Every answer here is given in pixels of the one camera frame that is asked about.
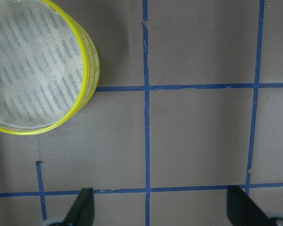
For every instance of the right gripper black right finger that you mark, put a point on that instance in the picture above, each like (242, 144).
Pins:
(241, 210)

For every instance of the yellow bamboo steamer layer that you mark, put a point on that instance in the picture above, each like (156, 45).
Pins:
(45, 67)
(94, 69)

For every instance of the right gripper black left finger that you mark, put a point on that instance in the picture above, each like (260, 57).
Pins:
(82, 212)

